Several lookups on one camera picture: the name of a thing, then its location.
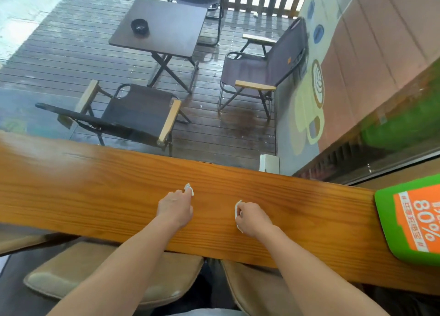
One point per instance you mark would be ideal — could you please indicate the person's right hand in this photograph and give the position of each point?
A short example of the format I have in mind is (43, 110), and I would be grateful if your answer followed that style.
(252, 219)

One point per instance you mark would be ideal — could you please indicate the person's left hand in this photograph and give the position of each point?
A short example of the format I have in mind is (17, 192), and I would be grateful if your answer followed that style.
(175, 207)

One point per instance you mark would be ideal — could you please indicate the person's right fingers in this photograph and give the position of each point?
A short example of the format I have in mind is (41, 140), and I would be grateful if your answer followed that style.
(240, 212)

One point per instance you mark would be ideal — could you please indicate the person's left fingers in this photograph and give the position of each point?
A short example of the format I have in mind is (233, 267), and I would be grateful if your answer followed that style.
(185, 195)

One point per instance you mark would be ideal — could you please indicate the white tissue piece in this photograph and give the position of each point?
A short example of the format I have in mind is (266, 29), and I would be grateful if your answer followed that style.
(237, 211)

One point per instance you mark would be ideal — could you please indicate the small white tissue wad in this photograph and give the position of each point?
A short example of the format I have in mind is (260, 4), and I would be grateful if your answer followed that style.
(189, 189)

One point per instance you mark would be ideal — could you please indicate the person's left forearm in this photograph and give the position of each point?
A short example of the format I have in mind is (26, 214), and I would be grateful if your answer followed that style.
(120, 271)

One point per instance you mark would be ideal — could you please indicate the person's right forearm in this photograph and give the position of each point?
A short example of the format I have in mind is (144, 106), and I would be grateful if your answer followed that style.
(309, 274)

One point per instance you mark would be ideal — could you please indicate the small white box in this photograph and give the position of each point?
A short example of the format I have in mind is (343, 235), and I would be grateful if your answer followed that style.
(268, 163)

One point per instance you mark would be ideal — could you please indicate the beige cushioned stool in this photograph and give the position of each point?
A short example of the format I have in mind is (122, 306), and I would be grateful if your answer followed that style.
(20, 238)
(257, 288)
(103, 271)

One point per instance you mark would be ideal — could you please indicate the dark square folding table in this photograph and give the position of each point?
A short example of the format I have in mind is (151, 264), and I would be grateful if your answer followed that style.
(161, 30)

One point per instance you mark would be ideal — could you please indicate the green and orange sign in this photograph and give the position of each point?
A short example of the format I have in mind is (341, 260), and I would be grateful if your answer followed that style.
(410, 219)

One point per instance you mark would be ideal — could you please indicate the black ashtray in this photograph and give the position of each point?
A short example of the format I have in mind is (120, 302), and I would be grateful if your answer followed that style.
(140, 26)

